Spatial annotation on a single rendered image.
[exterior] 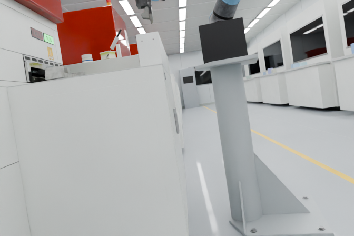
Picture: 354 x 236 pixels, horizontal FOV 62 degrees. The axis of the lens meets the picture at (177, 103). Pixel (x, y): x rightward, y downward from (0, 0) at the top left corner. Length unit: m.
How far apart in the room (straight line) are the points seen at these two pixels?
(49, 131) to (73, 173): 0.19
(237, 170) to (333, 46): 4.57
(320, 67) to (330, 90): 0.46
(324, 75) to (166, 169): 4.88
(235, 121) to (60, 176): 0.82
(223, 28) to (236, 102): 0.37
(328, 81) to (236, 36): 4.47
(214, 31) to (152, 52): 0.39
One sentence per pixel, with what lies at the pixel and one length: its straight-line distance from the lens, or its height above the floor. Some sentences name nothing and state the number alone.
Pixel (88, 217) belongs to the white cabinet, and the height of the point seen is 0.26.
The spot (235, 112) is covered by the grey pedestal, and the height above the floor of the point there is 0.56.
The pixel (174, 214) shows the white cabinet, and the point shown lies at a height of 0.22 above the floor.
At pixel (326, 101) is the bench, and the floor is 0.18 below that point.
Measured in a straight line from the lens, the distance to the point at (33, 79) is 1.52.
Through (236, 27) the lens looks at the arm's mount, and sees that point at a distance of 1.49.
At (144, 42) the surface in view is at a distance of 1.24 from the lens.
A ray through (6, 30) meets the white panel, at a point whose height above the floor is 1.06.
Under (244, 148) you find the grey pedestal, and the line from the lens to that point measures 1.50.
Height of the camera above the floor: 0.69
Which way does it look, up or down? 1 degrees down
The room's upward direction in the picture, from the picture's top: 8 degrees counter-clockwise
